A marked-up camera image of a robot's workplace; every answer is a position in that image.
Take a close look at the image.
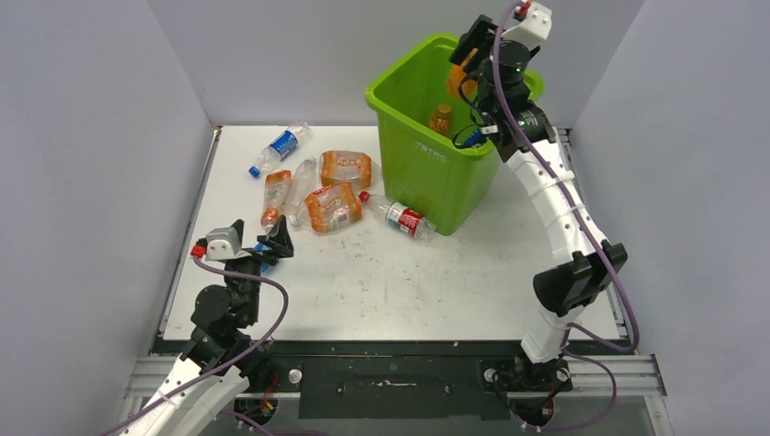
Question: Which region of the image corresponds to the pepsi bottle blue cap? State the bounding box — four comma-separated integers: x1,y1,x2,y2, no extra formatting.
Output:
459,130,487,149

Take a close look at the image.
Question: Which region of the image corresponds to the orange juice bottle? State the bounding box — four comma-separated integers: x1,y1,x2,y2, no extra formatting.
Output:
428,103,452,136
446,48,478,100

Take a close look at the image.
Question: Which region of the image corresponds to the crushed blue label bottle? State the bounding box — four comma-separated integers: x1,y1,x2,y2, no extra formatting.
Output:
253,228,285,258

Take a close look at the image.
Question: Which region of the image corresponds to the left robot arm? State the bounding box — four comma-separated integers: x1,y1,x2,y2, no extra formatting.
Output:
108,216,294,435

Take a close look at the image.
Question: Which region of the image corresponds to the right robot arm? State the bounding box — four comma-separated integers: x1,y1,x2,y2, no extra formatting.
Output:
447,2,627,389

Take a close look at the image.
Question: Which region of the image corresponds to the green plastic bin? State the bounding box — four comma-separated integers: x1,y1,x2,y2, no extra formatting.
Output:
364,32,547,236

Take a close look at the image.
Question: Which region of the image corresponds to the red label bottle by bin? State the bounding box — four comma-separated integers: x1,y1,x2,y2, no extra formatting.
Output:
358,191,436,241

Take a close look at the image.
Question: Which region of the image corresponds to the small orange label bottle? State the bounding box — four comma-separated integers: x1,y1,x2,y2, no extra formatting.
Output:
260,170,291,231

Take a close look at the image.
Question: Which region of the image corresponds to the clear bottle no label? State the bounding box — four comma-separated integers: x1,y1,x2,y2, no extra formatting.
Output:
285,156,318,227

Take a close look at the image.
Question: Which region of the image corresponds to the orange crushed bottle middle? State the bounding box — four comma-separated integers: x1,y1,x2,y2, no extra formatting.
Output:
299,182,363,234

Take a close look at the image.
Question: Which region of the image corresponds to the orange crushed bottle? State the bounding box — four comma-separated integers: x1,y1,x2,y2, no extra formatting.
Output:
299,182,363,234
320,150,375,190

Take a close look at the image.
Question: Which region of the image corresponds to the blue label bottle far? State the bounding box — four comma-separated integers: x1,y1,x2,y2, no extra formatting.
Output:
248,123,312,178

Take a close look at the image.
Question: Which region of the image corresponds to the orange crushed bottle top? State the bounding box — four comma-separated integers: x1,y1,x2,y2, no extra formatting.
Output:
320,150,375,190

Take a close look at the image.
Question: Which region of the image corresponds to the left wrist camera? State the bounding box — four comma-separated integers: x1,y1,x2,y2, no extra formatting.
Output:
191,227,245,262

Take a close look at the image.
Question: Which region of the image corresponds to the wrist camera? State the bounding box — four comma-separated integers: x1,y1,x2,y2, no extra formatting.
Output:
191,227,245,262
501,1,552,50

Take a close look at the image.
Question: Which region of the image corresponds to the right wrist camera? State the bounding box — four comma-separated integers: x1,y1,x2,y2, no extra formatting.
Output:
501,1,552,50

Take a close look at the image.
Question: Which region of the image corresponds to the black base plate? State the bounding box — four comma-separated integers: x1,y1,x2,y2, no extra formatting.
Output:
150,340,633,421

